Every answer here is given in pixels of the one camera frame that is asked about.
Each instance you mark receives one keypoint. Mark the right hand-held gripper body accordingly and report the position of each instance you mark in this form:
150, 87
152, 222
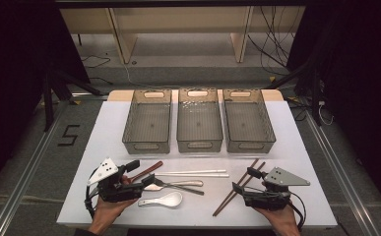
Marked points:
266, 198

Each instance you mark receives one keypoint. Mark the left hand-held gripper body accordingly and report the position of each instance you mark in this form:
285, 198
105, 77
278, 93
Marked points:
107, 191

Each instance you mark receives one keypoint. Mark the white table cover sheet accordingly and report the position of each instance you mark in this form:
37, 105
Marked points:
89, 183

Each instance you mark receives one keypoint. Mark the beige wooden desk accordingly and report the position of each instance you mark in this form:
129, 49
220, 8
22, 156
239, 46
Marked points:
178, 19

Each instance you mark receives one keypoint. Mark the red-brown spoon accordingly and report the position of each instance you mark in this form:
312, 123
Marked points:
149, 170

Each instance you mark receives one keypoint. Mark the aluminium floor rail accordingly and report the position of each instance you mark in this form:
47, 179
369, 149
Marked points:
24, 183
339, 170

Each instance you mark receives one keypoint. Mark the person's right hand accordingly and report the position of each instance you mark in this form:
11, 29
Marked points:
285, 221

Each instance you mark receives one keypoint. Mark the person's left hand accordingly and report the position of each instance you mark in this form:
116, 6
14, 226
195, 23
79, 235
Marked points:
107, 211

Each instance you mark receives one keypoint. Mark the white ceramic spoon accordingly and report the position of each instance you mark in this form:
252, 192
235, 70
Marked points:
168, 199

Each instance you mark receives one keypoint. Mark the transparent grey plastic bin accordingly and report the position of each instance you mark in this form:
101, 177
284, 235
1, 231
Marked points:
199, 126
248, 126
148, 126

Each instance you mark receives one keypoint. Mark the dark curtain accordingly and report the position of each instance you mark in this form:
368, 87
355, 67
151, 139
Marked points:
11, 82
365, 82

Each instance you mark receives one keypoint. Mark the white chopstick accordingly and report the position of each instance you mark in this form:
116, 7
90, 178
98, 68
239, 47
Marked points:
194, 171
194, 175

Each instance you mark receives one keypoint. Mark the black metal stand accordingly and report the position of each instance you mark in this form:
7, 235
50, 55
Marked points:
315, 98
48, 108

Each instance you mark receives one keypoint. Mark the metal fork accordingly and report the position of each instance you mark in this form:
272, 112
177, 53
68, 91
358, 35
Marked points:
181, 188

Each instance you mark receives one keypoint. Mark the metal knife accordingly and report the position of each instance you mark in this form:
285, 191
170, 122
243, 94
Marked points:
191, 183

